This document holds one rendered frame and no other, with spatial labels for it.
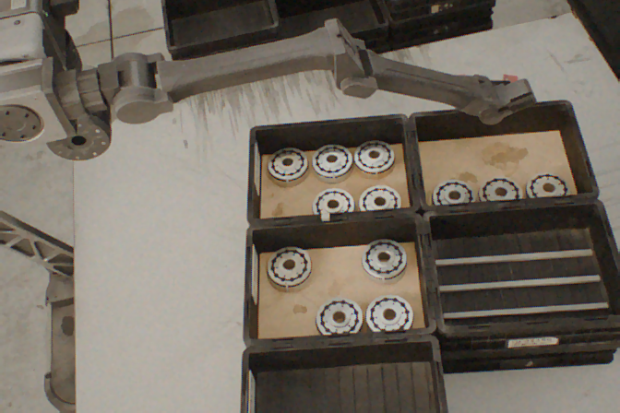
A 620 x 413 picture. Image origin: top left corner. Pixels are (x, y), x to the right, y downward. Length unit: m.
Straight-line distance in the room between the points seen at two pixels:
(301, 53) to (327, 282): 0.63
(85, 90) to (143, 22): 2.49
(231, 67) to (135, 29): 2.47
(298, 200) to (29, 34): 0.80
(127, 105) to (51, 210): 1.89
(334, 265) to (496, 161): 0.50
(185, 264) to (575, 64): 1.27
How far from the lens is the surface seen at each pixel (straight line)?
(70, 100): 1.32
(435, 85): 1.52
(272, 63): 1.31
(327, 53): 1.31
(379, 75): 1.41
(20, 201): 3.25
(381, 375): 1.64
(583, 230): 1.85
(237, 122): 2.24
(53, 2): 1.50
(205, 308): 1.91
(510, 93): 1.69
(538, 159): 1.95
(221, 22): 2.90
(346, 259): 1.76
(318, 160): 1.90
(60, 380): 2.48
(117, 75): 1.33
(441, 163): 1.92
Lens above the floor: 2.34
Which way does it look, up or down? 53 degrees down
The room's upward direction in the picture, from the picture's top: 10 degrees counter-clockwise
